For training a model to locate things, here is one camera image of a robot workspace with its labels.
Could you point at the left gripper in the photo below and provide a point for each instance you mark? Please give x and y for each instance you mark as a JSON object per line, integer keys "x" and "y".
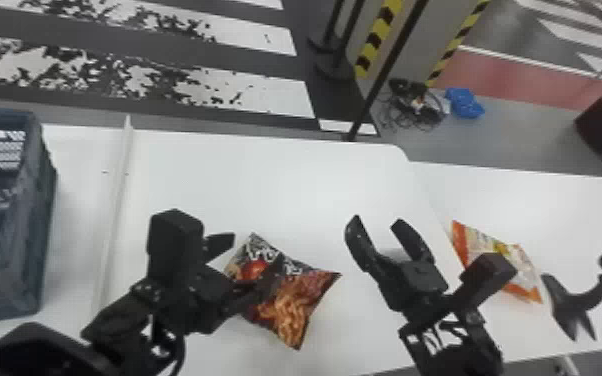
{"x": 210, "y": 302}

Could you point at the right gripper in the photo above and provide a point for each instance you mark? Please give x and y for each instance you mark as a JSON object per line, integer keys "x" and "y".
{"x": 416, "y": 288}

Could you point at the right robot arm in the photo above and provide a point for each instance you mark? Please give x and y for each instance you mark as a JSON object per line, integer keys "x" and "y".
{"x": 458, "y": 346}

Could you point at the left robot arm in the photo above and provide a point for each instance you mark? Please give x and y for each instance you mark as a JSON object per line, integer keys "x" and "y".
{"x": 117, "y": 325}

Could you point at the red snack packet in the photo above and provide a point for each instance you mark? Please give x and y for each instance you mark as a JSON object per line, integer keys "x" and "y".
{"x": 296, "y": 304}

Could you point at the orange snack packet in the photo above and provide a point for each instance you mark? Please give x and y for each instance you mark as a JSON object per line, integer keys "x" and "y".
{"x": 477, "y": 246}

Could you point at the blue basket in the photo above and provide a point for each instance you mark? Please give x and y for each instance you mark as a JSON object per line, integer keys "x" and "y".
{"x": 33, "y": 220}

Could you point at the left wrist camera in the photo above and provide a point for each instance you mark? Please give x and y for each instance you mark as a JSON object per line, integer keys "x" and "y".
{"x": 174, "y": 246}

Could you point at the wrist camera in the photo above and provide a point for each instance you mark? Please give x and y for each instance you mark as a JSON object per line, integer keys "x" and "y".
{"x": 487, "y": 275}
{"x": 174, "y": 246}

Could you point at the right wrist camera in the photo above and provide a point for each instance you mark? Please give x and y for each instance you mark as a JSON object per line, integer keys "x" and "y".
{"x": 487, "y": 275}

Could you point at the yellow black striped post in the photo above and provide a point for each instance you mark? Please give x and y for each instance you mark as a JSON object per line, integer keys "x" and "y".
{"x": 377, "y": 34}
{"x": 456, "y": 42}

